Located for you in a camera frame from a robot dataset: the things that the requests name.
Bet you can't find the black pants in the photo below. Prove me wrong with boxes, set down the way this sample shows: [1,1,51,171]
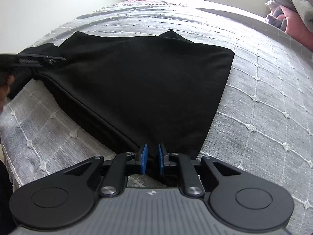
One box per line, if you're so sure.
[9,31,235,159]

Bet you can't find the pink pillow under blankets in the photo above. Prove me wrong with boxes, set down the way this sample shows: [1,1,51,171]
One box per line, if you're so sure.
[280,6,313,52]

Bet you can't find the grey pink knotted cushion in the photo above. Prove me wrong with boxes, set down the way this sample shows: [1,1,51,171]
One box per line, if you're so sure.
[265,7,288,32]

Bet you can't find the folded grey blanket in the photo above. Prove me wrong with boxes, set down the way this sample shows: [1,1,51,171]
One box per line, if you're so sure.
[265,0,312,32]

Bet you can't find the grey checked bedspread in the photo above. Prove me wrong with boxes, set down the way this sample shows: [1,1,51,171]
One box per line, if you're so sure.
[1,0,312,234]

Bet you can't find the left hand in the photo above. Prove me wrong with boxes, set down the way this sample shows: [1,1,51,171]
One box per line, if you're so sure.
[0,75,15,113]

